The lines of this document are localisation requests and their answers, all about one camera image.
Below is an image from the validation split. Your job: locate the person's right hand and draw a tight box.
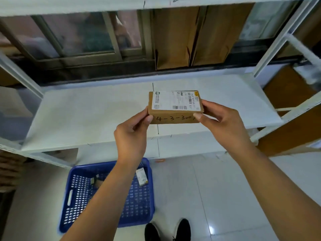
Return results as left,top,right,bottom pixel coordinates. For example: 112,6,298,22
193,99,254,154

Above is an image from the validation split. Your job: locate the person's left hand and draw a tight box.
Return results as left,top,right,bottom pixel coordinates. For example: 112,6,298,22
114,106,153,164

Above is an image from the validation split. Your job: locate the small labelled cardboard box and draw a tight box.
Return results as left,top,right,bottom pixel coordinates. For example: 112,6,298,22
148,90,204,124

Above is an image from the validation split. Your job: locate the person's left forearm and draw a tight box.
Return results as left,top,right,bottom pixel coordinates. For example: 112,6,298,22
60,158,146,241

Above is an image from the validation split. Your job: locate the person's right forearm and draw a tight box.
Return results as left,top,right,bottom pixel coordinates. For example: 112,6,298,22
229,142,321,241

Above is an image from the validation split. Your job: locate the white metal shelving rack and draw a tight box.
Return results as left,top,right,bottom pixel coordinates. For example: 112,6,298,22
0,0,321,170

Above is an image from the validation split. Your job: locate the small white-labelled package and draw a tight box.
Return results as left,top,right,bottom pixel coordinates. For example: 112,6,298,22
136,168,149,187

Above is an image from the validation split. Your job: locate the small brown package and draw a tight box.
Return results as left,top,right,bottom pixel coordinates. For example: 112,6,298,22
90,174,106,191

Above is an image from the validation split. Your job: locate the tall brown cardboard box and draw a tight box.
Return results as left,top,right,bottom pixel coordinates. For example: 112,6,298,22
153,7,201,70
192,3,255,66

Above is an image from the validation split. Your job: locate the large brown cardboard box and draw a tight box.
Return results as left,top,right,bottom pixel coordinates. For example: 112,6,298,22
257,64,321,157

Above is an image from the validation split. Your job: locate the blue plastic basket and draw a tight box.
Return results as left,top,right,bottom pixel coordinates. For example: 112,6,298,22
59,158,155,233

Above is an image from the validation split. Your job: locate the person's left black shoe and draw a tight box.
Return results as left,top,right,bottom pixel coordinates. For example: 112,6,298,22
144,223,161,241

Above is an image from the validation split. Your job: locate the person's black shoe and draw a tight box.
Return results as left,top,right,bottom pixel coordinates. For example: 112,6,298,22
144,223,161,241
173,218,191,241

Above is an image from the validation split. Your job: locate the person's right black shoe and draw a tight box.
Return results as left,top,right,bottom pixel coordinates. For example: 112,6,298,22
173,218,191,241

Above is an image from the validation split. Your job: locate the stack of flat cardboard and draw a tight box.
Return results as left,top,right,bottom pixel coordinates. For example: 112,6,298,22
0,149,28,193

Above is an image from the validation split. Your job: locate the sliding glass window frame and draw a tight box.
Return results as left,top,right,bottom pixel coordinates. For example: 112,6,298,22
0,9,154,70

